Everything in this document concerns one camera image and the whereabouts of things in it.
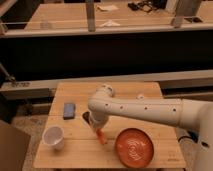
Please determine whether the grey metal post right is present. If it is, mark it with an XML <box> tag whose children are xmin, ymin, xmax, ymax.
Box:
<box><xmin>171</xmin><ymin>0</ymin><xmax>202</xmax><ymax>28</ymax></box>

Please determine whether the black cable bundle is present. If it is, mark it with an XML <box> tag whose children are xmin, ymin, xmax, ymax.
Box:
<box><xmin>127</xmin><ymin>0</ymin><xmax>161</xmax><ymax>13</ymax></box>

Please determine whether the cardboard box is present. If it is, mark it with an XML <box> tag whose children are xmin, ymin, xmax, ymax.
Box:
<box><xmin>0</xmin><ymin>120</ymin><xmax>30</xmax><ymax>171</ymax></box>

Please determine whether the blue sponge block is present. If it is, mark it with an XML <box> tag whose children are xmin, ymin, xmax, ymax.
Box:
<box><xmin>63</xmin><ymin>103</ymin><xmax>76</xmax><ymax>120</ymax></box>

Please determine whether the grey metal post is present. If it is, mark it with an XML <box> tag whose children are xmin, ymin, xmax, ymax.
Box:
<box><xmin>171</xmin><ymin>0</ymin><xmax>202</xmax><ymax>28</ymax></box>
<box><xmin>85</xmin><ymin>0</ymin><xmax>96</xmax><ymax>32</ymax></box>

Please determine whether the white ceramic cup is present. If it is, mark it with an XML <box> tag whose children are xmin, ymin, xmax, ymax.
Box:
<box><xmin>42</xmin><ymin>126</ymin><xmax>64</xmax><ymax>150</ymax></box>

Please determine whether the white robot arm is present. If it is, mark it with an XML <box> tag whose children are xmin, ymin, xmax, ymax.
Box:
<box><xmin>88</xmin><ymin>84</ymin><xmax>213</xmax><ymax>171</ymax></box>

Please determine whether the folded white paper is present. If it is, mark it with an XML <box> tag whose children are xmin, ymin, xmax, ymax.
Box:
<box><xmin>100</xmin><ymin>20</ymin><xmax>120</xmax><ymax>27</ymax></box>

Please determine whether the white paper sheet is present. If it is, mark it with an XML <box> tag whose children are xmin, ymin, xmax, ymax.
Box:
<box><xmin>97</xmin><ymin>5</ymin><xmax>118</xmax><ymax>11</ymax></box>

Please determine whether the small black object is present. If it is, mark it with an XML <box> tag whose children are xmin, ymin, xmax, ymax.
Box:
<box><xmin>82</xmin><ymin>111</ymin><xmax>90</xmax><ymax>124</ymax></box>

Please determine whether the orange ridged plate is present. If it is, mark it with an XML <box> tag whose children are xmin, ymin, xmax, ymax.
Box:
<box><xmin>115</xmin><ymin>128</ymin><xmax>154</xmax><ymax>168</ymax></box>

